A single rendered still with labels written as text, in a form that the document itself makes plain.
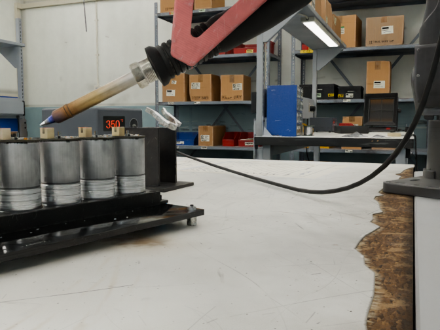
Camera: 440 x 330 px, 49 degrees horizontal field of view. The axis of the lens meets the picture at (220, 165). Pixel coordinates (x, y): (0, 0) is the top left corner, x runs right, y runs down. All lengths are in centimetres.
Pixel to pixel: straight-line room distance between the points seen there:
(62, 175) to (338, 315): 19
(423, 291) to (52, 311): 15
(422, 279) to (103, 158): 20
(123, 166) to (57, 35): 607
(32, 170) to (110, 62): 560
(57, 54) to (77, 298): 617
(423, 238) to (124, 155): 20
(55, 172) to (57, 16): 614
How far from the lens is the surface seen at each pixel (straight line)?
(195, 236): 31
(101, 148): 33
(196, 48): 28
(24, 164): 30
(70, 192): 31
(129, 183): 35
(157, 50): 28
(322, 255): 27
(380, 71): 440
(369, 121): 334
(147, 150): 52
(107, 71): 590
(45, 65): 648
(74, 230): 29
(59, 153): 31
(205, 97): 478
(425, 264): 27
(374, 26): 440
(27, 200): 30
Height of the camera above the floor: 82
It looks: 5 degrees down
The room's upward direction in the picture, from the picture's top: straight up
